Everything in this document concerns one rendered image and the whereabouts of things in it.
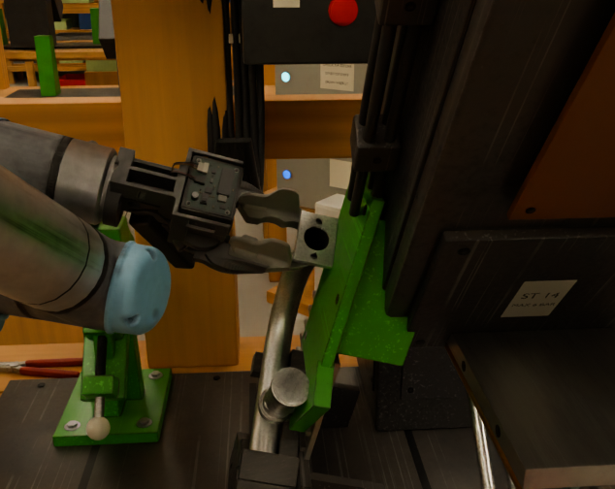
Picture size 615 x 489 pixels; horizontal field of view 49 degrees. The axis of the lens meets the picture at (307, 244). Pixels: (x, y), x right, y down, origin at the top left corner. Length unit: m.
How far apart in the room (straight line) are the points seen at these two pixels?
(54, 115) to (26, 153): 0.42
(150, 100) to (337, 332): 0.45
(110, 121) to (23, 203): 0.60
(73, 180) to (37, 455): 0.41
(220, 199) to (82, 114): 0.47
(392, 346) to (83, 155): 0.34
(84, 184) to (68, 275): 0.15
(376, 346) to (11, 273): 0.34
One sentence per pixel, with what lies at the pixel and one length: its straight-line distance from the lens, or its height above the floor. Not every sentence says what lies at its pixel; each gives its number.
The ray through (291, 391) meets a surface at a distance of 0.66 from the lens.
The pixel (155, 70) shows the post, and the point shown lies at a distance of 0.94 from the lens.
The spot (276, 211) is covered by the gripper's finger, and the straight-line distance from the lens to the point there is 0.70.
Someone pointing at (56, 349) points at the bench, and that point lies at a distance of 1.19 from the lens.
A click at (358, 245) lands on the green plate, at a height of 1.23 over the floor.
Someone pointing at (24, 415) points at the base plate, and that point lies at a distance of 1.01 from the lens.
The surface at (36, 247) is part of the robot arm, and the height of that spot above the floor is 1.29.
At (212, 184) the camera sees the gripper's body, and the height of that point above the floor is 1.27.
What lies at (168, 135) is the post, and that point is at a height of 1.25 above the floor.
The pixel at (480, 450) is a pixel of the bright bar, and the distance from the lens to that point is 0.67.
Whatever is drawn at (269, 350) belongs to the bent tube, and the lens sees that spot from 0.78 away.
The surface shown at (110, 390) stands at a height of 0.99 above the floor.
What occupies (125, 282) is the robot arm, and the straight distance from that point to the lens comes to 0.54.
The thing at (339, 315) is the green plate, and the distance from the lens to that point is 0.62.
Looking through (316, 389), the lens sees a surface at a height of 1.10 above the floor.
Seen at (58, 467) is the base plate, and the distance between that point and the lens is 0.91.
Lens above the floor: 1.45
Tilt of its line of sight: 22 degrees down
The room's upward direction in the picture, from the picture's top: straight up
